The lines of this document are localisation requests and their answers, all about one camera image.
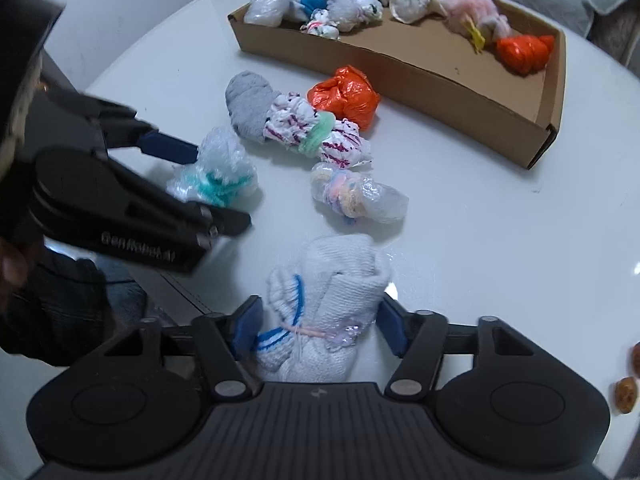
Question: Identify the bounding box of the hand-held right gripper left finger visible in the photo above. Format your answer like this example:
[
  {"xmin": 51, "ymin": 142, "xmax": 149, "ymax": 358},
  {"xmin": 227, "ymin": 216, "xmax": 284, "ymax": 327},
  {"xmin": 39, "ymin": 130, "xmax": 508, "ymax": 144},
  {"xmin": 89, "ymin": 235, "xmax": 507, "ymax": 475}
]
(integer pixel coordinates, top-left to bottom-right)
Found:
[{"xmin": 97, "ymin": 296, "xmax": 264, "ymax": 403}]

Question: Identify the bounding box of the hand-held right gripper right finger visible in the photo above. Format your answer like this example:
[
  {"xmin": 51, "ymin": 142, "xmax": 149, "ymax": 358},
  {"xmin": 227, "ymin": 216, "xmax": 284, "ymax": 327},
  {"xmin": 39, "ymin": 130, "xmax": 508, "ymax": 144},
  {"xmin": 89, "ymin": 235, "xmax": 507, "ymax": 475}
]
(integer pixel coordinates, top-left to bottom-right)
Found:
[{"xmin": 377, "ymin": 294, "xmax": 543, "ymax": 403}]

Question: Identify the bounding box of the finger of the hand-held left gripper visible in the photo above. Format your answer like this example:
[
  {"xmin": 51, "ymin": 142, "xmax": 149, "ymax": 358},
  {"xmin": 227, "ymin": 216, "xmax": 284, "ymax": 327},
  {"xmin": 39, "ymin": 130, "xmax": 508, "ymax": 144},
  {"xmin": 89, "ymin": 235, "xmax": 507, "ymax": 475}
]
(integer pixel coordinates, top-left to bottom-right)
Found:
[
  {"xmin": 82, "ymin": 91, "xmax": 201, "ymax": 166},
  {"xmin": 165, "ymin": 199, "xmax": 253, "ymax": 239}
]

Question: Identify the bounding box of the clear plastic bag teal tie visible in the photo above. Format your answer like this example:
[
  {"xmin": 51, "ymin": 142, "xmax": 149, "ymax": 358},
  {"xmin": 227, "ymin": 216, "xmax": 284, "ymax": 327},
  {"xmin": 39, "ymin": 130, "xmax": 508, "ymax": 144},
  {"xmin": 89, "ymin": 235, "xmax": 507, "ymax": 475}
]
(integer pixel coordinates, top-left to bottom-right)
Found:
[{"xmin": 166, "ymin": 126, "xmax": 260, "ymax": 209}]

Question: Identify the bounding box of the white blue-striped sock bundle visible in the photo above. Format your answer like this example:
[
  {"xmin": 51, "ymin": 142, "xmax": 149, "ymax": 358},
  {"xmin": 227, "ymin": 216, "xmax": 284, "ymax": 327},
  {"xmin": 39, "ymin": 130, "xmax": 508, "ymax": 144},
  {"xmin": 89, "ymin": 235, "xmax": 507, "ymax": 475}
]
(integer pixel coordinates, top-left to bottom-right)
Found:
[{"xmin": 254, "ymin": 233, "xmax": 394, "ymax": 384}]

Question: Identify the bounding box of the clear plastic bag bundle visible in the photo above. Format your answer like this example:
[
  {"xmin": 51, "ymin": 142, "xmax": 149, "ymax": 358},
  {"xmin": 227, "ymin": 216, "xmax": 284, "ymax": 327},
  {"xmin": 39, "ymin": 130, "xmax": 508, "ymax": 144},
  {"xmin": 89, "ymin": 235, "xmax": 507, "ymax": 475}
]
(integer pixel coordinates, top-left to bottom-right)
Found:
[{"xmin": 244, "ymin": 0, "xmax": 299, "ymax": 27}]

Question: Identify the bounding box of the small white magenta cloth bundle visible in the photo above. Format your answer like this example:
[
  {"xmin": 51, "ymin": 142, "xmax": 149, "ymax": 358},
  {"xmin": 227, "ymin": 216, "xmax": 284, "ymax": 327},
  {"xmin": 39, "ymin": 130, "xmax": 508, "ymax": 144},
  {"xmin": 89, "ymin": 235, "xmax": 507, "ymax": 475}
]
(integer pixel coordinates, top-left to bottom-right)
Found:
[{"xmin": 300, "ymin": 10, "xmax": 342, "ymax": 42}]

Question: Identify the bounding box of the white fluffy bundle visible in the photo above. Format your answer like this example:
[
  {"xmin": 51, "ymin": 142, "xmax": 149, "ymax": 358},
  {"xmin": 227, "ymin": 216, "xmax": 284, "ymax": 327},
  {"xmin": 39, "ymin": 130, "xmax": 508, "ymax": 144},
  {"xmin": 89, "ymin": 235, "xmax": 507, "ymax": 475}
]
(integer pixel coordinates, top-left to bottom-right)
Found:
[{"xmin": 327, "ymin": 0, "xmax": 384, "ymax": 27}]

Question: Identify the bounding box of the shallow cardboard box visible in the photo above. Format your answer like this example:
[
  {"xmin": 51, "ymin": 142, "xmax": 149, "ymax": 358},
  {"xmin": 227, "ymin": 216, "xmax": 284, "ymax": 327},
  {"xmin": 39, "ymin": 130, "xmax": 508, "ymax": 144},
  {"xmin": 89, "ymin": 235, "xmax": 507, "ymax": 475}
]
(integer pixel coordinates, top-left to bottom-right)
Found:
[{"xmin": 228, "ymin": 0, "xmax": 568, "ymax": 170}]

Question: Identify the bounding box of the orange plastic bag bundle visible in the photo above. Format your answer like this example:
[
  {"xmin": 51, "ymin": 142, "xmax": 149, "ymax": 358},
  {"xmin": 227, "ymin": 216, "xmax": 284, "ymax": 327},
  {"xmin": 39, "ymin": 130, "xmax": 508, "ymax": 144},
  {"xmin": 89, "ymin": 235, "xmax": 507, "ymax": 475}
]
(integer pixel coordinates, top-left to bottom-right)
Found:
[
  {"xmin": 496, "ymin": 34, "xmax": 557, "ymax": 77},
  {"xmin": 306, "ymin": 65, "xmax": 381, "ymax": 132}
]

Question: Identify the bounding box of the pink fluffy bundle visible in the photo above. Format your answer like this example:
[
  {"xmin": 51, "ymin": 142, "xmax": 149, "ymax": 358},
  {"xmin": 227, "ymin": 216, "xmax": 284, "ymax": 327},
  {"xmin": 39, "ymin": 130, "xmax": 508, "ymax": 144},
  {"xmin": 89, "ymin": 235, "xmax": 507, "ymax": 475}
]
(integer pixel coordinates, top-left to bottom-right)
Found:
[{"xmin": 444, "ymin": 0, "xmax": 512, "ymax": 53}]

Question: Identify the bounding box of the grey sock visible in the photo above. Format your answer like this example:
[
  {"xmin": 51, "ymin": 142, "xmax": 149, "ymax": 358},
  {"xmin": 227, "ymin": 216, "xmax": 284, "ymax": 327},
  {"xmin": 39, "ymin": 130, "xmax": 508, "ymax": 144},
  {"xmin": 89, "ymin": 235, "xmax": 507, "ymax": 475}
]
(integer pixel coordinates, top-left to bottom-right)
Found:
[{"xmin": 224, "ymin": 70, "xmax": 282, "ymax": 144}]

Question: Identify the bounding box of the person's dark clothing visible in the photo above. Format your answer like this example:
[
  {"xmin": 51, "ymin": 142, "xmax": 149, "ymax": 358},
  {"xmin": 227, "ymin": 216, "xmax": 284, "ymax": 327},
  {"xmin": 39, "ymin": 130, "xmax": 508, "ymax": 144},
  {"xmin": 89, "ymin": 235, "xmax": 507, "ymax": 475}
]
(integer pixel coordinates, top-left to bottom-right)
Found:
[{"xmin": 0, "ymin": 247, "xmax": 148, "ymax": 367}]

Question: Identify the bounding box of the white magenta striped cloth bundle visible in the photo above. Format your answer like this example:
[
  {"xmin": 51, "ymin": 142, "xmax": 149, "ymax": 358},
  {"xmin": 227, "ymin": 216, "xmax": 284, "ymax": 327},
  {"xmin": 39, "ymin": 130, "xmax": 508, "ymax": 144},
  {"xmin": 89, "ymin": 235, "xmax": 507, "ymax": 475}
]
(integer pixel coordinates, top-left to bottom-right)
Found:
[{"xmin": 264, "ymin": 92, "xmax": 374, "ymax": 172}]

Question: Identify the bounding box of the clear plastic bag pastel scrunchie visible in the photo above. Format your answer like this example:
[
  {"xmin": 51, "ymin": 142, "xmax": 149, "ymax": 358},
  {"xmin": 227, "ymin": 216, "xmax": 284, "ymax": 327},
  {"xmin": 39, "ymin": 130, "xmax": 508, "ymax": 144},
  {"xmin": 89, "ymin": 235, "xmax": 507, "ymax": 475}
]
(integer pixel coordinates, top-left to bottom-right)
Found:
[{"xmin": 309, "ymin": 162, "xmax": 409, "ymax": 224}]

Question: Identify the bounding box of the grey sofa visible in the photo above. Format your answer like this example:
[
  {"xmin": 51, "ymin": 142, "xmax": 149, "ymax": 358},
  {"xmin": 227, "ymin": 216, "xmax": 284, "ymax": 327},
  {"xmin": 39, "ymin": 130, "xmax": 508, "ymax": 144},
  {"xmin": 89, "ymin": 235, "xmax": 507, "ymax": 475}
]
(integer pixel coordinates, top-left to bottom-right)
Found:
[{"xmin": 450, "ymin": 0, "xmax": 640, "ymax": 61}]

